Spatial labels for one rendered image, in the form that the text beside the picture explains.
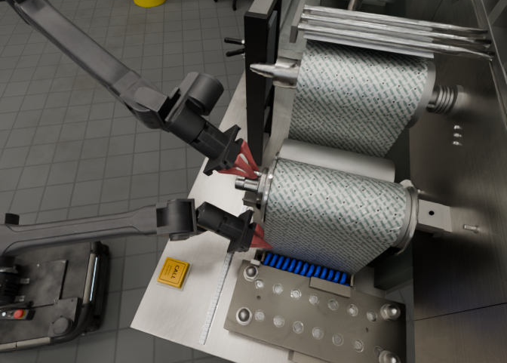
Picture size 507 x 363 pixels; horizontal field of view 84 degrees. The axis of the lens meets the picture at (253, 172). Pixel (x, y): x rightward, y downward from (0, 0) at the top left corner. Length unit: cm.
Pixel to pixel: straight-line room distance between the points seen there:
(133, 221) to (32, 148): 221
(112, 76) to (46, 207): 188
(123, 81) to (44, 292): 142
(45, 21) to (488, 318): 88
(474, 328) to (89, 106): 279
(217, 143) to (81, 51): 31
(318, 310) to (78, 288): 131
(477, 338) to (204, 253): 66
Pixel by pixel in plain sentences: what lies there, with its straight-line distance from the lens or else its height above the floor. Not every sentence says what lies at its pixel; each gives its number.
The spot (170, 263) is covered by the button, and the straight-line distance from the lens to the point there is 89.
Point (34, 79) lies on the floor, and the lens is 344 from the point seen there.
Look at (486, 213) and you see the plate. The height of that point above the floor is 137.
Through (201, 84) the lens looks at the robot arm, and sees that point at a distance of 55.
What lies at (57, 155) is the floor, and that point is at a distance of 264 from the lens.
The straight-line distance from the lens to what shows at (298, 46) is 151.
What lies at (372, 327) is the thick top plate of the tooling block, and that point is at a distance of 78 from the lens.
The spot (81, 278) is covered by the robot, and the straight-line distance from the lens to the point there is 178.
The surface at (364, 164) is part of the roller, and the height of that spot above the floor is 124.
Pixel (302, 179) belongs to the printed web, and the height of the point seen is 131.
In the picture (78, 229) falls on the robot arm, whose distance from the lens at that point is 68.
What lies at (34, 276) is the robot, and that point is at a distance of 189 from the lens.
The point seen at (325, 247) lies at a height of 116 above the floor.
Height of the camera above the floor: 176
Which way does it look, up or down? 58 degrees down
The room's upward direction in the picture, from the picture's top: straight up
